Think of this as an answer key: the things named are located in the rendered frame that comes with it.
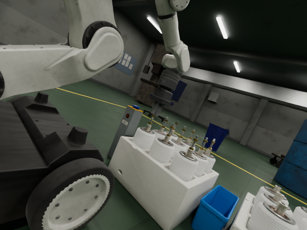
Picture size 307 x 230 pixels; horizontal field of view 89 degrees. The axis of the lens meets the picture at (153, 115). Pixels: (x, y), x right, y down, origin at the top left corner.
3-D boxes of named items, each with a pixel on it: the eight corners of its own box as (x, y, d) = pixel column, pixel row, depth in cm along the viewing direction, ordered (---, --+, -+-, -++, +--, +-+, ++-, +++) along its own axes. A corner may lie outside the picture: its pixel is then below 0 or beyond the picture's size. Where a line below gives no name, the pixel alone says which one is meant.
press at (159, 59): (145, 103, 833) (170, 47, 803) (167, 113, 748) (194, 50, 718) (124, 96, 701) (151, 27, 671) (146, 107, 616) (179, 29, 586)
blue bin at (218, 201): (213, 249, 56) (228, 220, 55) (187, 225, 62) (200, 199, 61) (229, 218, 80) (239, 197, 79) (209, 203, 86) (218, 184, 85)
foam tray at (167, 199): (166, 234, 53) (188, 188, 52) (106, 168, 77) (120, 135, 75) (204, 203, 84) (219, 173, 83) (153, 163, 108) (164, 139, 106)
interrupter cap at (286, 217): (297, 230, 38) (298, 228, 38) (262, 208, 43) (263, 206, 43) (293, 219, 44) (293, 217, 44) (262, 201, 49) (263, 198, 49)
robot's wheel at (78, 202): (16, 260, 32) (49, 173, 30) (12, 239, 34) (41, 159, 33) (100, 222, 47) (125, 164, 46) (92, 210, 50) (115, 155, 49)
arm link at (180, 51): (183, 75, 71) (178, 47, 61) (167, 71, 76) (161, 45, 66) (191, 67, 73) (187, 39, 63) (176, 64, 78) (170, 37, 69)
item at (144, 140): (126, 156, 83) (139, 125, 81) (143, 164, 83) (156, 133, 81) (121, 163, 73) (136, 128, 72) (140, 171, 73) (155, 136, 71)
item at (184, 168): (185, 204, 63) (204, 164, 61) (168, 206, 57) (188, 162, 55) (170, 187, 70) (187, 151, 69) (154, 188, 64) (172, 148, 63)
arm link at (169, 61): (172, 78, 68) (183, 53, 66) (154, 73, 74) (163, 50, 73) (183, 86, 77) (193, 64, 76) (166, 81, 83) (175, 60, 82)
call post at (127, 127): (113, 161, 87) (134, 109, 84) (107, 154, 92) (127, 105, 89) (123, 160, 93) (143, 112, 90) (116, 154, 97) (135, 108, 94)
